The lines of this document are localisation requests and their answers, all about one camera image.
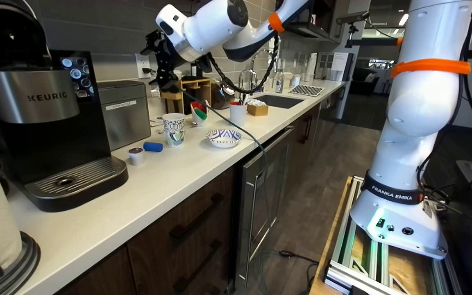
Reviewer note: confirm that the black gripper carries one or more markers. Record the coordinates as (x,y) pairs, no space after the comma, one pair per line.
(164,54)

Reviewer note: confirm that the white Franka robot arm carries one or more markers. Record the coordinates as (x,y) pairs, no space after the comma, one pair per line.
(421,108)

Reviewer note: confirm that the red green white cup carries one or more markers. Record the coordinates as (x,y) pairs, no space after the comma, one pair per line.
(198,113)

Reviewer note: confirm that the decorated coffee mug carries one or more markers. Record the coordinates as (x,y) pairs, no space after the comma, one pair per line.
(174,128)

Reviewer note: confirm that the dark kettle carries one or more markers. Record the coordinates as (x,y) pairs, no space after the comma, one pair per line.
(221,96)

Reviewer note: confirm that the small blue object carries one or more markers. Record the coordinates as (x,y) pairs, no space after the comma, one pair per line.
(152,146)

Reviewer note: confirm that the white utensil cup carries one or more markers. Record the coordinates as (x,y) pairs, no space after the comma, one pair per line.
(238,114)

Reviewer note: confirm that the blue patterned bowl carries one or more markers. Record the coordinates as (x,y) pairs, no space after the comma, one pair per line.
(225,137)

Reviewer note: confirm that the small coffee pod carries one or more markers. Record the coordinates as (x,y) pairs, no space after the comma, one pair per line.
(134,155)

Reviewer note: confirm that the chrome faucet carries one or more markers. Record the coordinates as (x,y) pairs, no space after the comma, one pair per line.
(251,75)

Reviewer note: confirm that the coffee pod rack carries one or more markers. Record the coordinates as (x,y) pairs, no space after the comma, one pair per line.
(77,73)

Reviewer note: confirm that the small wooden box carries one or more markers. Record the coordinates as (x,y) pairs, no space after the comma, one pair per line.
(257,108)

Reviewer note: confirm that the soap bottle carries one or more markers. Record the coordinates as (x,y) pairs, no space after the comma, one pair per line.
(279,82)

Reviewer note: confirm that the black sink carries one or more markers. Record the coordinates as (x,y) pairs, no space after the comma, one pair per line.
(279,100)

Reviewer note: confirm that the black Keurig coffee maker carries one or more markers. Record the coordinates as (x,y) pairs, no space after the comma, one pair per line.
(39,98)

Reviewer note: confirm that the grey drying mat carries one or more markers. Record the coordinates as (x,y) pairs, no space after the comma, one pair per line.
(305,90)

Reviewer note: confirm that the dark wood sink cabinet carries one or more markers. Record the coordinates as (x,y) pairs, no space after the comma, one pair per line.
(310,147)

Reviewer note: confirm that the dark wood drawer cabinet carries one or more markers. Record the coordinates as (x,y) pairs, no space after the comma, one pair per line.
(154,246)

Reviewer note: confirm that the dark paper towel holder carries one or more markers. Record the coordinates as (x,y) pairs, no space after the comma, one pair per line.
(25,262)

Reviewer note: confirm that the white wall outlet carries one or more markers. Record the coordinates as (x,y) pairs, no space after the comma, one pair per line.
(144,65)

